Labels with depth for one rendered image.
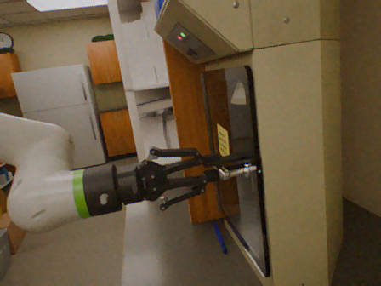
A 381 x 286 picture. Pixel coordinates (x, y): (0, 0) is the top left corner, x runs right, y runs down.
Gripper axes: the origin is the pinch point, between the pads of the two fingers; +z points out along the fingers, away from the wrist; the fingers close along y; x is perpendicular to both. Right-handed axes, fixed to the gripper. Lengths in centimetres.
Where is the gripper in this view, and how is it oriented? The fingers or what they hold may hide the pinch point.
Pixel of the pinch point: (220, 166)
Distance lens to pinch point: 59.3
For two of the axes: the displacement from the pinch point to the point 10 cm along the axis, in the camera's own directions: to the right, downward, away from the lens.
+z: 9.7, -1.8, 1.4
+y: -1.4, -9.6, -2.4
